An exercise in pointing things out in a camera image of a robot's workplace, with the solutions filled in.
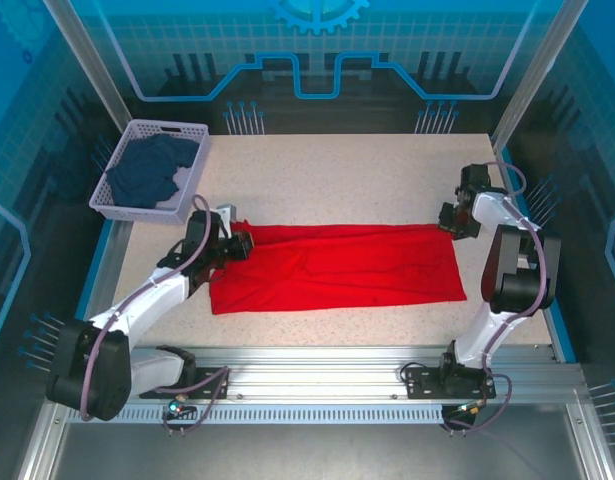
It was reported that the aluminium mounting rail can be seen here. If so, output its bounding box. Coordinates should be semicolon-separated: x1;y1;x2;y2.
51;344;586;407

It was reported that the lavender plastic basket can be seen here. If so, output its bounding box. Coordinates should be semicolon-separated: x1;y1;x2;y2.
88;118;212;226

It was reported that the aluminium frame side rail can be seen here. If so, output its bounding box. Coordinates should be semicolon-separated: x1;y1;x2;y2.
14;397;71;480
566;394;615;480

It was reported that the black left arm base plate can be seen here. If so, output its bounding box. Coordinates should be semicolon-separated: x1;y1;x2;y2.
139;366;232;400

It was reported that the blue table edge strip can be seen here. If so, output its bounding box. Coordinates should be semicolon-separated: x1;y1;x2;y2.
66;222;119;351
496;147;579;365

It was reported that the red t-shirt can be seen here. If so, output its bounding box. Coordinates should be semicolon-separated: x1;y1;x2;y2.
208;218;468;316

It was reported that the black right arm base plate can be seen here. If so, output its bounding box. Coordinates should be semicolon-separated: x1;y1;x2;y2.
405;367;497;400

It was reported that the navy blue garment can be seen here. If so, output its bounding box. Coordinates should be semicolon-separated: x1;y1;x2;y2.
105;133;201;209

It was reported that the grey metal lower panel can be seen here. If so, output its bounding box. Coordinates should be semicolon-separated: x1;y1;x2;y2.
51;423;591;480

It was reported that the aluminium frame post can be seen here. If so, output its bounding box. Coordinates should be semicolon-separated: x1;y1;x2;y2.
42;0;147;154
490;0;588;154

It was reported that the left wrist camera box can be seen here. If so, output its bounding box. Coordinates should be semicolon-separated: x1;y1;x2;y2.
216;203;237;236

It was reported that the slotted grey cable duct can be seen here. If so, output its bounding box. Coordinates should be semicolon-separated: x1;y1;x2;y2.
66;404;446;426

